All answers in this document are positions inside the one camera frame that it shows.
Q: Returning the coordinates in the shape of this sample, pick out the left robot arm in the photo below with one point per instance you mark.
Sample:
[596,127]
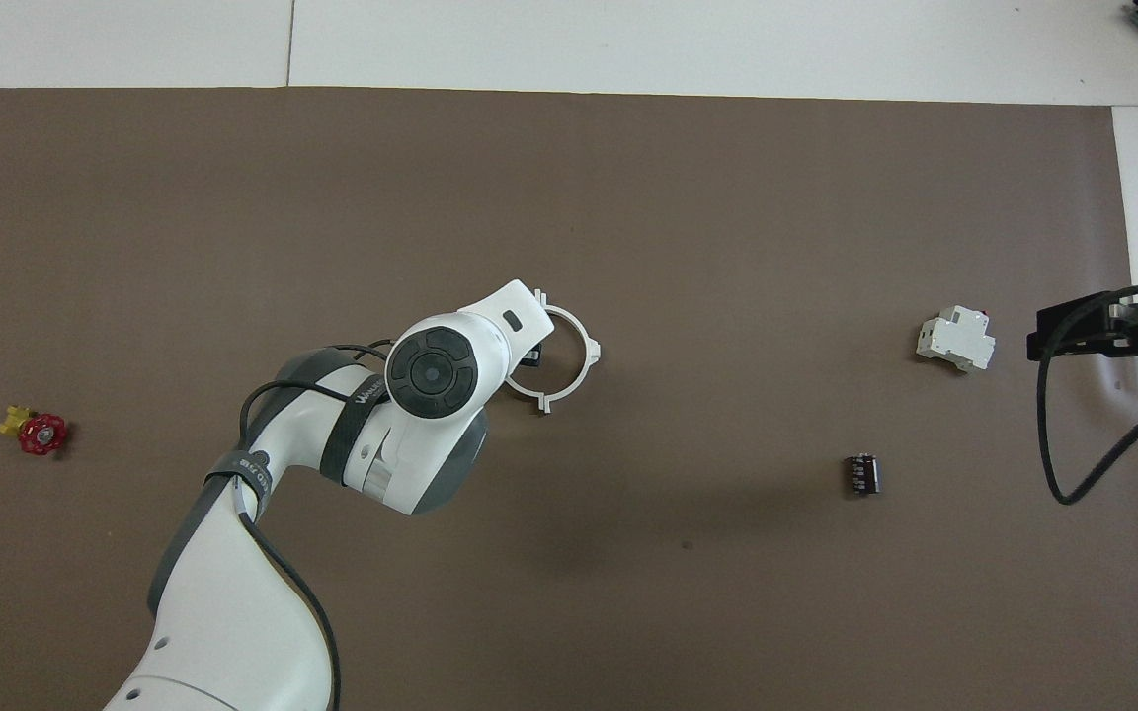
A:
[233,592]

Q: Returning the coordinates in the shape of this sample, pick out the white circuit breaker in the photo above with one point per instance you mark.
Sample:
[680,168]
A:
[954,341]

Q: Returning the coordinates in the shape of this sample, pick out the small dark ribbed part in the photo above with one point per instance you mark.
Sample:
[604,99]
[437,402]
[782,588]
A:
[862,475]

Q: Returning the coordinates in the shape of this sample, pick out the red handwheel yellow valve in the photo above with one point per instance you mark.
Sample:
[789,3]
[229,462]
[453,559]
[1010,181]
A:
[41,434]

